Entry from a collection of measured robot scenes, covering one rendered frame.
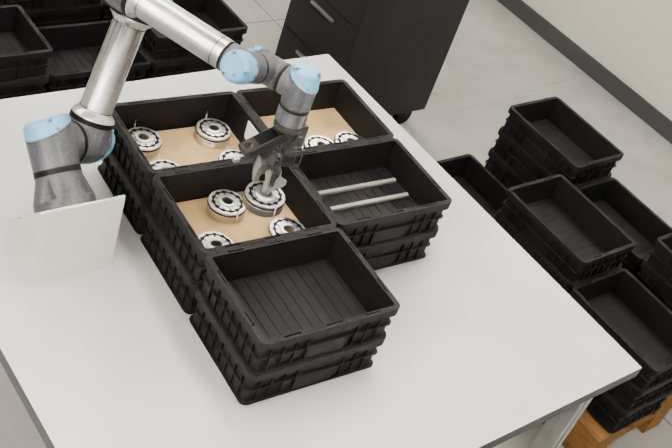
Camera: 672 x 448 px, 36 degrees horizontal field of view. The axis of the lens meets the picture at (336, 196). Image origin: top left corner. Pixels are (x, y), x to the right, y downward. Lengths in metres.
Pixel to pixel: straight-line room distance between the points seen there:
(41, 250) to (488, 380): 1.19
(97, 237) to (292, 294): 0.50
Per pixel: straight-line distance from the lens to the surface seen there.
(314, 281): 2.63
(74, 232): 2.55
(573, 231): 3.82
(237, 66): 2.30
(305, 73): 2.39
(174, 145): 2.92
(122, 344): 2.53
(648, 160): 5.52
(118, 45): 2.63
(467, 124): 5.09
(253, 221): 2.74
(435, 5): 4.44
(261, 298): 2.54
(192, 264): 2.53
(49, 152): 2.56
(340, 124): 3.21
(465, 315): 2.93
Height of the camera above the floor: 2.58
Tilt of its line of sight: 37 degrees down
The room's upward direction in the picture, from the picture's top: 20 degrees clockwise
